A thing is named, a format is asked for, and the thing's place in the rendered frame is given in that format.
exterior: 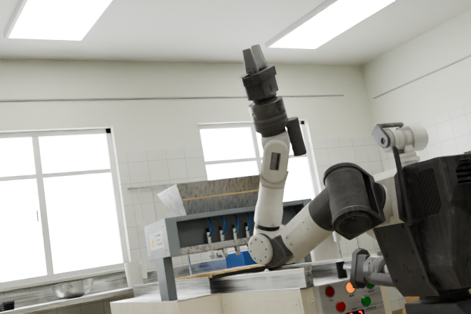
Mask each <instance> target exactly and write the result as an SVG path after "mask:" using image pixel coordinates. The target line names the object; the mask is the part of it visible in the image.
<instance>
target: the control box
mask: <svg viewBox="0 0 471 314"><path fill-rule="evenodd" d="M349 282H350V278H348V279H345V280H338V281H334V282H328V283H325V284H321V285H315V286H313V293H314V295H315V302H316V306H317V310H318V314H350V313H353V314H358V313H359V311H362V314H386V313H385V307H384V303H383V297H382V293H381V287H380V285H374V287H372V288H368V286H366V287H365V288H364V289H362V288H359V289H355V290H354V291H353V292H351V293H350V292H348V291H347V289H346V285H347V284H348V283H349ZM328 287H332V288H333V289H334V295H333V296H332V297H328V296H327V295H326V288H328ZM364 296H368V297H369V298H370V299H371V303H370V305H368V306H366V305H364V304H363V303H362V299H363V297H364ZM338 302H344V304H345V305H346V309H345V310H344V311H342V312H341V311H339V310H338V309H337V304H338Z"/></svg>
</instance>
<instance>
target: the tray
mask: <svg viewBox="0 0 471 314"><path fill-rule="evenodd" d="M292 264H295V262H294V263H292ZM286 265H290V264H286V263H283V264H281V265H280V266H286ZM277 267H279V266H277ZM268 268H275V267H270V266H260V267H256V268H249V269H245V270H240V271H234V272H229V273H222V274H218V275H212V278H210V280H211V279H215V278H222V277H226V276H231V275H237V274H242V273H249V272H253V271H260V270H264V269H268Z"/></svg>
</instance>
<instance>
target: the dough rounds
mask: <svg viewBox="0 0 471 314"><path fill-rule="evenodd" d="M260 266H265V265H261V264H254V265H249V266H239V267H235V268H227V269H223V270H220V271H212V272H209V273H200V274H197V275H189V276H186V277H180V278H175V280H186V279H193V278H204V277H210V278H212V275H218V274H222V273H229V272H234V271H240V270H245V269H249V268H256V267H260Z"/></svg>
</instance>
